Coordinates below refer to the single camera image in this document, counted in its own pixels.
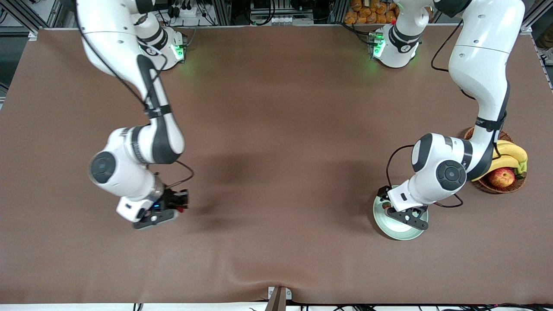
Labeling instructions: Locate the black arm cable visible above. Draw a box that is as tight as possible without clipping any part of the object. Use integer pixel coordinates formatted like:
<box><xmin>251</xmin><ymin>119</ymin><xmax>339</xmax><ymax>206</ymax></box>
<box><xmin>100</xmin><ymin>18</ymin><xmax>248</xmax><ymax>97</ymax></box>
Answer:
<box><xmin>386</xmin><ymin>22</ymin><xmax>476</xmax><ymax>209</ymax></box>
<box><xmin>74</xmin><ymin>0</ymin><xmax>195</xmax><ymax>190</ymax></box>

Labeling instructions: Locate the red yellow apple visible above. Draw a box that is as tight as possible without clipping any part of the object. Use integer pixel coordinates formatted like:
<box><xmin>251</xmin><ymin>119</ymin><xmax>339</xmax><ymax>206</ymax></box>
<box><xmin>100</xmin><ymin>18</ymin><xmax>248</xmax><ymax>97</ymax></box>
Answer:
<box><xmin>488</xmin><ymin>168</ymin><xmax>515</xmax><ymax>188</ymax></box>

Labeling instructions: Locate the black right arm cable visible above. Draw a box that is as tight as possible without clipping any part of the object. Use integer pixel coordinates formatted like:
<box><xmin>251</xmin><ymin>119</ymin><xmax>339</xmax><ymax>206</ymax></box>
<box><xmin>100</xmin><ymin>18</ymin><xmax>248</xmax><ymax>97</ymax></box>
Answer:
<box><xmin>74</xmin><ymin>0</ymin><xmax>195</xmax><ymax>190</ymax></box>

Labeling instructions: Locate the brown wicker basket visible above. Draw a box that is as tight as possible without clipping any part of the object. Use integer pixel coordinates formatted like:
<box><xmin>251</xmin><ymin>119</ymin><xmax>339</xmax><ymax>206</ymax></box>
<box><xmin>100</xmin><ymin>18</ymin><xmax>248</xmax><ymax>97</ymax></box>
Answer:
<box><xmin>463</xmin><ymin>126</ymin><xmax>527</xmax><ymax>194</ymax></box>

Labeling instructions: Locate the brown table cloth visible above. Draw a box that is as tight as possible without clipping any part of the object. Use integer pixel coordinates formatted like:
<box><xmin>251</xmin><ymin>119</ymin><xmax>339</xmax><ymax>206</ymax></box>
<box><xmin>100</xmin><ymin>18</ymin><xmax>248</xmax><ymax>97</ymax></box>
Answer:
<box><xmin>0</xmin><ymin>24</ymin><xmax>553</xmax><ymax>305</ymax></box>

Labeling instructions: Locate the aluminium frame post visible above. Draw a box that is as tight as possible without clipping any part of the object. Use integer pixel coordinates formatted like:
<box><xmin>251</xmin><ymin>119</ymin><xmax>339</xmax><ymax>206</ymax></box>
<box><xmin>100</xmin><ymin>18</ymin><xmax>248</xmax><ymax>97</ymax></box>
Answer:
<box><xmin>328</xmin><ymin>0</ymin><xmax>346</xmax><ymax>24</ymax></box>
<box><xmin>214</xmin><ymin>0</ymin><xmax>232</xmax><ymax>25</ymax></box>

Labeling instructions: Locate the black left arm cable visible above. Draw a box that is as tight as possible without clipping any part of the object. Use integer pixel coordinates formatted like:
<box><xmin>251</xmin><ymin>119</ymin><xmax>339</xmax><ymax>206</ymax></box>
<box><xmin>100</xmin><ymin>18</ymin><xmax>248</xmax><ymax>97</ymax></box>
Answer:
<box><xmin>386</xmin><ymin>22</ymin><xmax>476</xmax><ymax>209</ymax></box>

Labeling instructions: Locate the yellow banana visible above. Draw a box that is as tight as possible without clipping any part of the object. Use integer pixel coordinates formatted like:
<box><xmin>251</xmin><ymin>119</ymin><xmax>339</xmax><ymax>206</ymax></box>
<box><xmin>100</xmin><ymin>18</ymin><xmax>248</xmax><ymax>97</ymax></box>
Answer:
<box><xmin>471</xmin><ymin>155</ymin><xmax>521</xmax><ymax>182</ymax></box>
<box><xmin>497</xmin><ymin>140</ymin><xmax>528</xmax><ymax>163</ymax></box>

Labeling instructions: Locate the pale green round plate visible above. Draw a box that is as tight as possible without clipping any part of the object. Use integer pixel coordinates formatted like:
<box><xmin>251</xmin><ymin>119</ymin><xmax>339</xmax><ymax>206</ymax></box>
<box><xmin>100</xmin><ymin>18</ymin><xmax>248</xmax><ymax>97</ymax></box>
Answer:
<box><xmin>373</xmin><ymin>185</ymin><xmax>429</xmax><ymax>241</ymax></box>

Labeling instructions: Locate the grey metal table clamp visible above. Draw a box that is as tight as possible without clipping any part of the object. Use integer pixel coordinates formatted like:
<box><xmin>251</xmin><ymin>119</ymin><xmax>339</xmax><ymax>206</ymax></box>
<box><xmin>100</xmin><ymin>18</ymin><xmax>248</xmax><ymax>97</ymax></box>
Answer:
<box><xmin>267</xmin><ymin>286</ymin><xmax>292</xmax><ymax>311</ymax></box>

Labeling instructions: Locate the aluminium frame profile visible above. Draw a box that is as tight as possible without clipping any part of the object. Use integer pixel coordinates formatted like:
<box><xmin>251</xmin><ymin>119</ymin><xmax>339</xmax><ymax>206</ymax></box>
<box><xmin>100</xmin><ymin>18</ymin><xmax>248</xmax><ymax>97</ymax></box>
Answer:
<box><xmin>0</xmin><ymin>0</ymin><xmax>40</xmax><ymax>33</ymax></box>
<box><xmin>524</xmin><ymin>6</ymin><xmax>553</xmax><ymax>35</ymax></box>

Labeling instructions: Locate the white power strip with plugs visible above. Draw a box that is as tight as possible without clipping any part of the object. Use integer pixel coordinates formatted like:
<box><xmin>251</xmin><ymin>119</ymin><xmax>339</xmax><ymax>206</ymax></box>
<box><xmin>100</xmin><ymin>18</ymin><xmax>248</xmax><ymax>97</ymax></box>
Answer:
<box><xmin>172</xmin><ymin>1</ymin><xmax>203</xmax><ymax>18</ymax></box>

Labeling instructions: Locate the pile of orange bread rolls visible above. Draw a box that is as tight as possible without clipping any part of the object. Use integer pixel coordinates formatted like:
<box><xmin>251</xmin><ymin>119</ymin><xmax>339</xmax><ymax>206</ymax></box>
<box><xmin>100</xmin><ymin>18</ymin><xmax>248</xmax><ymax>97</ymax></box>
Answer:
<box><xmin>344</xmin><ymin>0</ymin><xmax>400</xmax><ymax>25</ymax></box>

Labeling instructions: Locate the white socket strip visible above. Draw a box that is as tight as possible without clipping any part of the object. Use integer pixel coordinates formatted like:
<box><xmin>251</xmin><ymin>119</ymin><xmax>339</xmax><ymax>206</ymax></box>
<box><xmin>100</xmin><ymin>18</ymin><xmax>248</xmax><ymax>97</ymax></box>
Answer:
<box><xmin>268</xmin><ymin>15</ymin><xmax>314</xmax><ymax>25</ymax></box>

